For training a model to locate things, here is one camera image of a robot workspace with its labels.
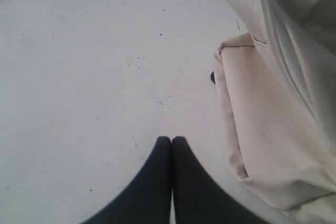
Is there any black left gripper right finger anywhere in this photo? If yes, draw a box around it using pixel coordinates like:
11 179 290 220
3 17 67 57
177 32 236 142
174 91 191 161
172 136 265 224

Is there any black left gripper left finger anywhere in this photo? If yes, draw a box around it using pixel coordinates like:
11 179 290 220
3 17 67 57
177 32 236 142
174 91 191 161
85 136 172 224

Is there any beige fabric duffel bag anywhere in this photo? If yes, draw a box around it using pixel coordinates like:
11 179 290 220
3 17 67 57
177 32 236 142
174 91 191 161
215 0 335 223

